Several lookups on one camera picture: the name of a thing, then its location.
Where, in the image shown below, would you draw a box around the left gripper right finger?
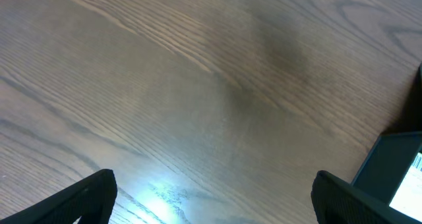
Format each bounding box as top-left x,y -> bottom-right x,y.
311,170 -> 421,224

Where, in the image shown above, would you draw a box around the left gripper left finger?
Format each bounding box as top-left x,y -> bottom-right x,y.
1,169 -> 117,224

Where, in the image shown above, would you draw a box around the black gift box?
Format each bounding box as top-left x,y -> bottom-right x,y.
351,67 -> 421,204

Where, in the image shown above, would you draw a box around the green yellow carton box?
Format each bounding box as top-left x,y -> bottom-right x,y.
390,153 -> 422,221

